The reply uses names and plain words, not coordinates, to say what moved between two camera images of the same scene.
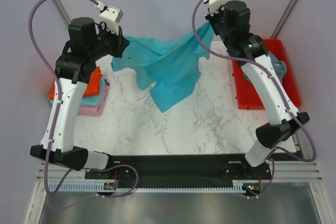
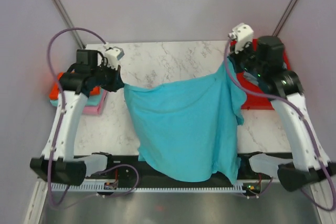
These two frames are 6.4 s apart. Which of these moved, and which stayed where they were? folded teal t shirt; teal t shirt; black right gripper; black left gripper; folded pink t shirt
Moved: teal t shirt; black right gripper; black left gripper
Stayed: folded teal t shirt; folded pink t shirt
